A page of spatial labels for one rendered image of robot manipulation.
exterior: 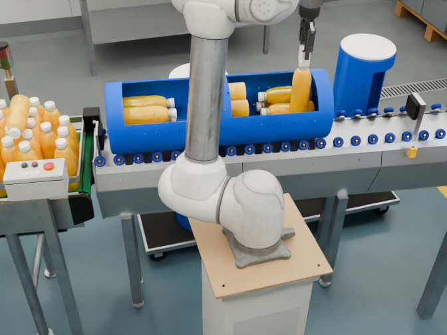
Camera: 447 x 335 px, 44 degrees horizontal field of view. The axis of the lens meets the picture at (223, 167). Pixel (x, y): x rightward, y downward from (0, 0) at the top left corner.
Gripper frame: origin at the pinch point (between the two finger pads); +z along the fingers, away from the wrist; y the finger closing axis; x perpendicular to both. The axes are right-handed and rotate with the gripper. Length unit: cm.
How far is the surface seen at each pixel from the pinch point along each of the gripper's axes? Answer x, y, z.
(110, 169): 77, -7, 41
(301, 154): -1.3, -7.0, 41.7
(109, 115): 74, -7, 16
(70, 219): 94, -18, 55
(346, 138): -23.3, 0.9, 41.4
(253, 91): 14.8, 18.0, 25.2
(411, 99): -51, 5, 27
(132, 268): 74, -5, 104
